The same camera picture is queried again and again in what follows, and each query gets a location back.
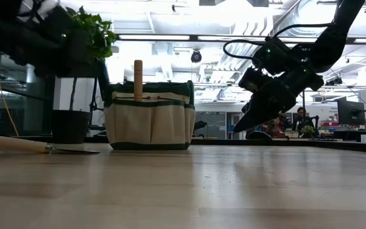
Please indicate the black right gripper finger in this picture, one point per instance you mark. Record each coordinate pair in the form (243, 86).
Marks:
(259, 114)

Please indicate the beige green canvas gardening bag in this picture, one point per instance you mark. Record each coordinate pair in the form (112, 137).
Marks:
(148, 124)

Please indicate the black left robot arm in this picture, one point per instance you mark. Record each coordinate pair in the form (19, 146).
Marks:
(8, 31)

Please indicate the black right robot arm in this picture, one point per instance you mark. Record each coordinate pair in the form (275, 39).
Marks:
(335, 35)

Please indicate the person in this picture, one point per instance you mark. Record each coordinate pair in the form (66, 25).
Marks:
(273, 127)
(302, 119)

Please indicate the green leafy plant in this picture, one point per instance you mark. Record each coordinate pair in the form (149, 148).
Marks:
(97, 31)

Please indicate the small potted plant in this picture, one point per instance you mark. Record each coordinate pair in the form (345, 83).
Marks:
(307, 131)

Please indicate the black computer monitor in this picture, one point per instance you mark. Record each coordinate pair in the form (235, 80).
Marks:
(349, 113)

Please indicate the black plant pot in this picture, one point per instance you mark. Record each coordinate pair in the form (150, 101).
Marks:
(70, 127)

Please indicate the long linear ceiling light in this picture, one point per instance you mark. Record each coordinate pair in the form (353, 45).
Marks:
(170, 37)

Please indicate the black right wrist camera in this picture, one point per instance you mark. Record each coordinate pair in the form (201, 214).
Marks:
(253, 81)

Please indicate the black dome ceiling camera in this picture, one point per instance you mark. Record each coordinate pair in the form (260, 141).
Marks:
(196, 56)

